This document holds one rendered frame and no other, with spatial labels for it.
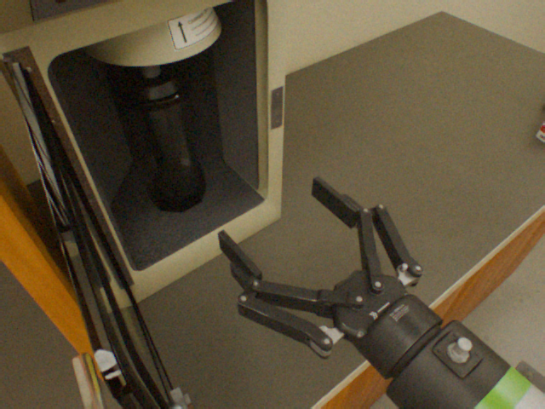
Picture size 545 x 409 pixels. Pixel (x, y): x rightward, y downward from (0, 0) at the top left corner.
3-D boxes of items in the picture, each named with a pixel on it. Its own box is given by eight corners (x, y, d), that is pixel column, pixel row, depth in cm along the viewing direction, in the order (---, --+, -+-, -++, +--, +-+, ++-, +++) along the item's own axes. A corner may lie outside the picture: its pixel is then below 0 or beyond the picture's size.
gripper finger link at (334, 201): (354, 212, 47) (359, 209, 47) (312, 177, 50) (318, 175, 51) (351, 229, 49) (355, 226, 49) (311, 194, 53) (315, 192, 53)
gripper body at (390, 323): (459, 305, 36) (380, 239, 41) (394, 365, 33) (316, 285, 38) (434, 342, 42) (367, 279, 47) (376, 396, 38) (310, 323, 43)
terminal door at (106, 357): (132, 296, 64) (15, 53, 35) (216, 505, 47) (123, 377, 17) (127, 299, 64) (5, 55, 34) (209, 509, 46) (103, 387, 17)
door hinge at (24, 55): (119, 291, 64) (-3, 54, 35) (134, 283, 65) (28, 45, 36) (123, 298, 64) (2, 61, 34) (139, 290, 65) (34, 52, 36)
